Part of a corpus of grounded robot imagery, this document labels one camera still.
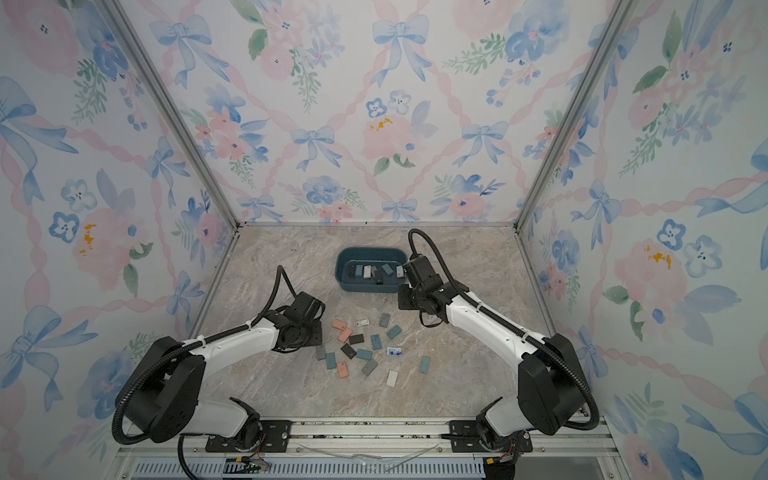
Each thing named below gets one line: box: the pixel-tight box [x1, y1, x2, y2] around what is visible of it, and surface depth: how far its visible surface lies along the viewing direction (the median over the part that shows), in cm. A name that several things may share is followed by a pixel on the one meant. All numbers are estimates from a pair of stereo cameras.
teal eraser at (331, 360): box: [326, 352, 337, 369], surface depth 88 cm
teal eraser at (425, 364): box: [420, 356, 431, 374], surface depth 87 cm
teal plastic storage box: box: [335, 246, 409, 293], surface depth 106 cm
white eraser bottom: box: [386, 369, 399, 388], surface depth 85 cm
